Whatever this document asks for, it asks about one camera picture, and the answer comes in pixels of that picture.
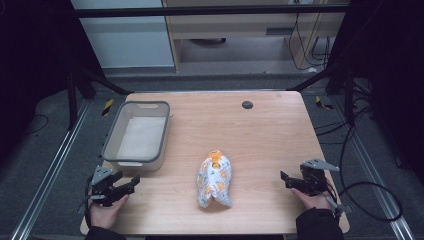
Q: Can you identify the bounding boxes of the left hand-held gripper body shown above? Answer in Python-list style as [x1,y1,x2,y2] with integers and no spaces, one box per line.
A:
[87,165,125,208]

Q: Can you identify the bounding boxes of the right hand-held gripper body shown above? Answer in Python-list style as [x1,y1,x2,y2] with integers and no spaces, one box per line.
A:
[299,157,341,197]

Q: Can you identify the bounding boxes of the grey plastic bin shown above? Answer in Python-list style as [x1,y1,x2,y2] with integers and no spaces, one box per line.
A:
[101,100,172,174]

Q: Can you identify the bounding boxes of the white orange printed snack bag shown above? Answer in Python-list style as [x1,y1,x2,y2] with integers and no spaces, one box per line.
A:
[196,149,234,210]

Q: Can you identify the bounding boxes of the person's right hand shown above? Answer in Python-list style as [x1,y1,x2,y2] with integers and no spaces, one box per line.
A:
[290,187,332,211]

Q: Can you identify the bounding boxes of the person's left hand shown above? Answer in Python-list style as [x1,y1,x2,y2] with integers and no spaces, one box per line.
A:
[88,194,130,231]

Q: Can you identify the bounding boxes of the right gripper grey plug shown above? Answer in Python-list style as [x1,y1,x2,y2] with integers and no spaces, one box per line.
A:
[324,195,353,218]

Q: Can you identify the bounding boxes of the yellow black striped tape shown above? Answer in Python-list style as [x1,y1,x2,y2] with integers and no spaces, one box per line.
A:
[101,98,115,117]
[314,95,335,111]

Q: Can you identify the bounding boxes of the black metal stand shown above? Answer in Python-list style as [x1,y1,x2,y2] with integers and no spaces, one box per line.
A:
[65,61,135,132]
[287,61,357,127]

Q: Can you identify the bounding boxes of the white cabinet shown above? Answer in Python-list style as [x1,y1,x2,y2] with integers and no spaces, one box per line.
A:
[70,0,176,70]

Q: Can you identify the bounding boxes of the black curtain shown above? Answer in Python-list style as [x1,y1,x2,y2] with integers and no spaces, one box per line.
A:
[326,0,424,186]
[0,0,104,166]

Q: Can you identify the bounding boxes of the light wooden shelf unit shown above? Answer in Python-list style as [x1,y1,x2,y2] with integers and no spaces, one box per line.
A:
[161,0,352,73]

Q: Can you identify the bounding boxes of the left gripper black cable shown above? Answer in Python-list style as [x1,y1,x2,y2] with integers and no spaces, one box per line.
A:
[75,179,95,229]

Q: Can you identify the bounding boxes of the long black looped cable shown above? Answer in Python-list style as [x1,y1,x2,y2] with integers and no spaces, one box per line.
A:
[337,109,404,223]

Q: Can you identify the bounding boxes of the black floor cables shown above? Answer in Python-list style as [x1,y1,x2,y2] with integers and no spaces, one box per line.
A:
[314,105,372,146]

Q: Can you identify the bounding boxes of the aluminium floor rail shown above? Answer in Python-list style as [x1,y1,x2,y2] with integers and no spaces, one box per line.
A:
[332,95,417,240]
[10,99,92,240]

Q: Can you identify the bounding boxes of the thin black floor cable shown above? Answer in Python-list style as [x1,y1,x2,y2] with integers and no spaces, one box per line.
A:
[24,113,50,136]

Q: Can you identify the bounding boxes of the hanging black cables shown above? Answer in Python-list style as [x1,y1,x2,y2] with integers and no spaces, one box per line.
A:
[287,12,332,72]

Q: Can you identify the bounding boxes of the black horizontal frame bar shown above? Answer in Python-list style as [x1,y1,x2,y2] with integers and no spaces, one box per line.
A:
[71,4,352,19]

